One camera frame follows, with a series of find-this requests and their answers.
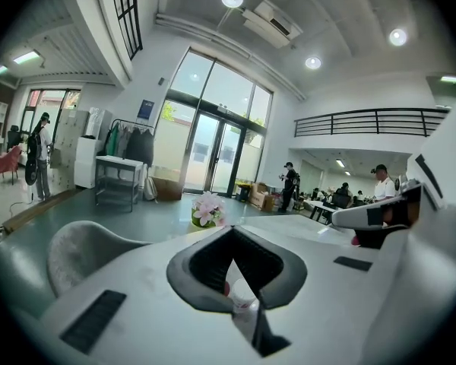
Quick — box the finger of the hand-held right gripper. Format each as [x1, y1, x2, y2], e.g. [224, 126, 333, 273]
[332, 182, 423, 250]
[361, 85, 456, 365]

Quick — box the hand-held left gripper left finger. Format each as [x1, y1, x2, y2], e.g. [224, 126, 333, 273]
[41, 225, 260, 365]

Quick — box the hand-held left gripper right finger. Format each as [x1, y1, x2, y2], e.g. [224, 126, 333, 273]
[232, 225, 382, 365]

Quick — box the clear cotton swab container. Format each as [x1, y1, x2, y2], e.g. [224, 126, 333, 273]
[224, 259, 261, 317]

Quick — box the open cardboard box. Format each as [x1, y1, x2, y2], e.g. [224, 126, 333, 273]
[248, 182, 279, 211]

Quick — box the white office desk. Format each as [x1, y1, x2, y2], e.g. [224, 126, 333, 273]
[309, 200, 340, 224]

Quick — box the grey fabric chair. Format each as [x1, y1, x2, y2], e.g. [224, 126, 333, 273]
[47, 221, 154, 299]

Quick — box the black balcony railing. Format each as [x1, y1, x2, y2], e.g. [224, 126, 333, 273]
[293, 107, 451, 138]

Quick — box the brown cardboard box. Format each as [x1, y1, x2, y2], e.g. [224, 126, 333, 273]
[150, 176, 184, 202]

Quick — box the pink flower pot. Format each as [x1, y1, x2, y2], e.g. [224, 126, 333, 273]
[191, 190, 227, 228]

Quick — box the grey metal table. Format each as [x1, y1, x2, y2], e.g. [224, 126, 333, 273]
[94, 154, 146, 213]

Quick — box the white cabinet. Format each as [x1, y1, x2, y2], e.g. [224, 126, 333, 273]
[73, 135, 104, 189]

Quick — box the glass double door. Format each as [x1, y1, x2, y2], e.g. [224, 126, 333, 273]
[183, 109, 249, 198]

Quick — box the clothes rack with garments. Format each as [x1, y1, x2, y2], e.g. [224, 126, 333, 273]
[105, 117, 157, 167]

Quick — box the patterned locker cabinet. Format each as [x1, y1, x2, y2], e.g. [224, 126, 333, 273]
[50, 108, 89, 170]

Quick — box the red chair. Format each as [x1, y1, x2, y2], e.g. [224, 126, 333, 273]
[0, 144, 24, 186]

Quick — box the ceiling air conditioner unit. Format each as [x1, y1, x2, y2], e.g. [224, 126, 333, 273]
[242, 0, 303, 49]

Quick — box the long ceiling tube light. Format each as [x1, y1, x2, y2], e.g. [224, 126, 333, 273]
[11, 49, 43, 65]

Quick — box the black window grille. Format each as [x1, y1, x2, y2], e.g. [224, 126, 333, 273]
[109, 0, 144, 61]

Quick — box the blue wall poster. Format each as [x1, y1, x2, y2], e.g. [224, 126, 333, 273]
[137, 99, 155, 122]

